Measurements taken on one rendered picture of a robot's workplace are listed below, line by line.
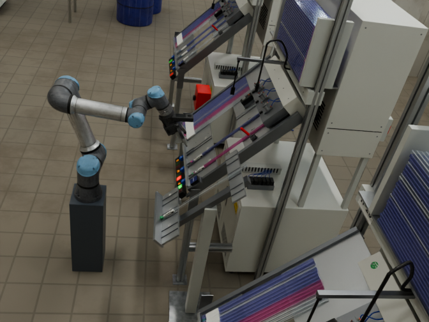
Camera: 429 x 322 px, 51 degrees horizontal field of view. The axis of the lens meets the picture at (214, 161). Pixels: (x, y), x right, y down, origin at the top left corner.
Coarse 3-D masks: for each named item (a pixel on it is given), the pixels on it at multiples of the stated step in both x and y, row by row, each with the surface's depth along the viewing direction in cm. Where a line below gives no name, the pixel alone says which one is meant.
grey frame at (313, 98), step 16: (352, 0) 186; (336, 16) 192; (336, 32) 194; (336, 48) 198; (320, 80) 207; (304, 96) 215; (320, 96) 212; (304, 128) 222; (304, 144) 228; (288, 176) 240; (288, 192) 246; (192, 224) 253; (272, 224) 261; (272, 240) 268; (256, 272) 288
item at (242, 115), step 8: (256, 72) 275; (264, 72) 269; (248, 80) 275; (256, 80) 269; (240, 104) 264; (240, 112) 258; (248, 112) 253; (256, 112) 248; (240, 120) 253; (256, 120) 243; (248, 128) 243; (264, 128) 233; (248, 144) 234
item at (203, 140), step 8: (208, 128) 271; (200, 136) 271; (208, 136) 265; (192, 144) 272; (200, 144) 265; (208, 144) 260; (192, 152) 266; (200, 152) 260; (208, 152) 254; (200, 160) 254; (208, 160) 249; (216, 160) 245; (192, 168) 255; (208, 168) 244; (192, 176) 249; (200, 176) 244
